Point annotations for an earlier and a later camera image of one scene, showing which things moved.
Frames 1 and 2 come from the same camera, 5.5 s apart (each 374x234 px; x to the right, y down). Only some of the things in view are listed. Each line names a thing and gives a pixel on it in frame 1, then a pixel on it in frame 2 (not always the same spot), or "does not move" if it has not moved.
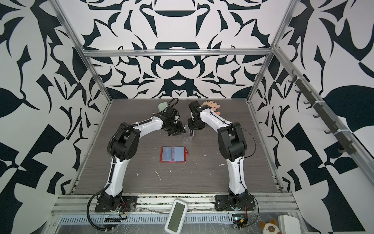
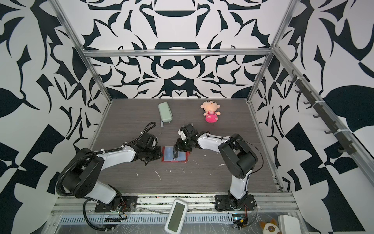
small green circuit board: x=239 y=220 does not move
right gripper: x=192 y=126 to x=179 y=146
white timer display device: x=176 y=217 does not move
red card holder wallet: x=174 y=154 does not move
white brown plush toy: x=270 y=227 does not move
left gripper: x=180 y=131 to x=159 y=154
